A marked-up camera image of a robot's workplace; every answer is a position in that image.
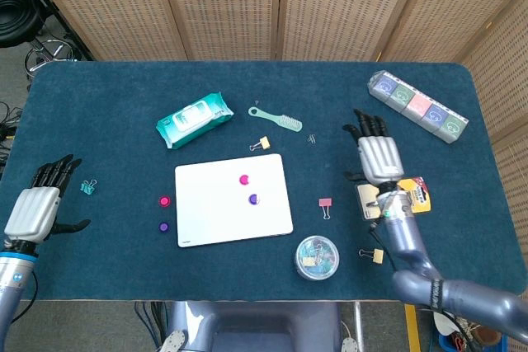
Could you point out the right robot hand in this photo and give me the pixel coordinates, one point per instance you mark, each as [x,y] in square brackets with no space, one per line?
[379,158]

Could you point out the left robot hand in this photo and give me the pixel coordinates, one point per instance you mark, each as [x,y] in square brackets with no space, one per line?
[33,212]

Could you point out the purple round magnet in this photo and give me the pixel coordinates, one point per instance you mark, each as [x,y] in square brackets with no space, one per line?
[163,227]
[254,199]

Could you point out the pink round magnet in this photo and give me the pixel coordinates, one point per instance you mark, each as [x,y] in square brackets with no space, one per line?
[244,179]
[164,201]

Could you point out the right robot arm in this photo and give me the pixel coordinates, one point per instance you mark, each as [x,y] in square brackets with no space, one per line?
[466,294]

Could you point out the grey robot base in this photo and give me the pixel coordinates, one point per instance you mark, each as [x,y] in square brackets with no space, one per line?
[255,327]

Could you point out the white magnetic board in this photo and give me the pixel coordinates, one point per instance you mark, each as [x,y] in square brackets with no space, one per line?
[206,212]

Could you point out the yellow razor blister pack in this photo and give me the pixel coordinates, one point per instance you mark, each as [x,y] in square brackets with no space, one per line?
[418,195]

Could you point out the teal binder clip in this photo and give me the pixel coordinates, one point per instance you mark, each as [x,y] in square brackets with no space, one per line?
[87,188]

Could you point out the wrapped colourful tissue packs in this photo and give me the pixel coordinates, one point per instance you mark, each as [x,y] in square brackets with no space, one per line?
[416,104]

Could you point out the pink binder clip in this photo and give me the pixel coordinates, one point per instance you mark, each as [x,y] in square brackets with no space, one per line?
[325,202]

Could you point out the bronze paper clips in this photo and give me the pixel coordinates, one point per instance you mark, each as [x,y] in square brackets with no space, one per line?
[312,139]

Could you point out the large yellow binder clip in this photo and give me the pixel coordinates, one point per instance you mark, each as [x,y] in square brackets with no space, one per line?
[377,256]

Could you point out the mint green small brush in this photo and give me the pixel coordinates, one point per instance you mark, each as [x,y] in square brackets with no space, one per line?
[288,122]

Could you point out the dark teal table cloth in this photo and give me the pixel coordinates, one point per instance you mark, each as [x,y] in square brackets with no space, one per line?
[123,261]

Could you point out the small yellow binder clip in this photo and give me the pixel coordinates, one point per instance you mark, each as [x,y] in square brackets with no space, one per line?
[265,143]

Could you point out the clear tub of binder clips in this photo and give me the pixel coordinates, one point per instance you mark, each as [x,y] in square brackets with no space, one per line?
[317,259]

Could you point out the metal table leg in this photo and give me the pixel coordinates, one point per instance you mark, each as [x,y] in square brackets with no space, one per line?
[359,323]

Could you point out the white round floor object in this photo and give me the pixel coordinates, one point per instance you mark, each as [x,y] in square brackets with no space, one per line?
[443,323]

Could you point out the green wet wipes pack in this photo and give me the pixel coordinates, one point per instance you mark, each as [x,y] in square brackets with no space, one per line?
[194,119]

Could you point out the blue floor box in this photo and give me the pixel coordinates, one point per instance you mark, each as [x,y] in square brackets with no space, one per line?
[447,345]

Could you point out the woven folding screen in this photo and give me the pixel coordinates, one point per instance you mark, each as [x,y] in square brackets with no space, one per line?
[227,6]

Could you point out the chrome stool frame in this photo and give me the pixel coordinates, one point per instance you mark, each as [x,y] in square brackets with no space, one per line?
[53,49]

